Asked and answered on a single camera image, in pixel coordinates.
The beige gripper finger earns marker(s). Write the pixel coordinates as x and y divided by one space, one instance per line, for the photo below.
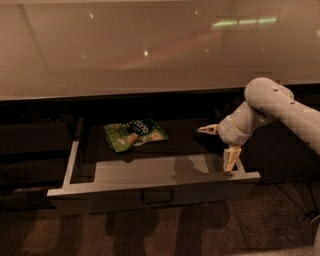
230 157
211 129

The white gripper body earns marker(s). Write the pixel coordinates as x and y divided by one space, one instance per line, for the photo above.
232 130

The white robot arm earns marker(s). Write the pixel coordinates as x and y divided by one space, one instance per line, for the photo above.
265 101

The dark cabinet door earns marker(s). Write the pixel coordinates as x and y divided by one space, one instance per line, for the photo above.
279 156

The green snack bag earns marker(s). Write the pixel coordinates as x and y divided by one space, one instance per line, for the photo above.
122 137

